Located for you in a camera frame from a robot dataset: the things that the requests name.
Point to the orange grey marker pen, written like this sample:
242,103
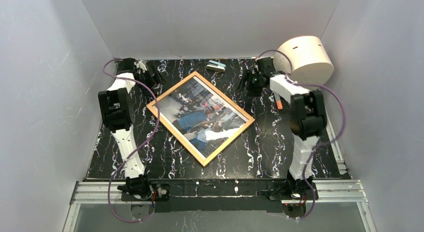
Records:
278,101

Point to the light wooden picture frame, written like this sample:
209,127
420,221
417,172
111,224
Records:
165,95

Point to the printed street photo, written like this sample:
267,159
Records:
202,118

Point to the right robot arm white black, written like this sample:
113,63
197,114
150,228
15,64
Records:
308,120

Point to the white cylindrical container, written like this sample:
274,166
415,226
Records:
305,59

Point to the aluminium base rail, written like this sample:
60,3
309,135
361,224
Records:
329,191

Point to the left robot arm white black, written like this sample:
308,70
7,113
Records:
119,117

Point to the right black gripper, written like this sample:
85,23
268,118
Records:
248,82

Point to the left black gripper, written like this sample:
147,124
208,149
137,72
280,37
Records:
154,76

